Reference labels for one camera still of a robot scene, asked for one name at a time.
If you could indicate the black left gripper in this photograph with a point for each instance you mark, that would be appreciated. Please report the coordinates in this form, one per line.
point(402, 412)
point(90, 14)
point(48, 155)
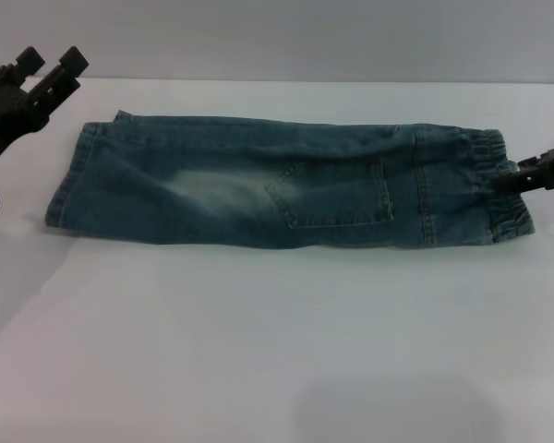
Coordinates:
point(9, 120)

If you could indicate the blue denim shorts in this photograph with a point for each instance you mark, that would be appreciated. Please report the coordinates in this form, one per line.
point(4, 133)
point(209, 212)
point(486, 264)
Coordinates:
point(221, 184)

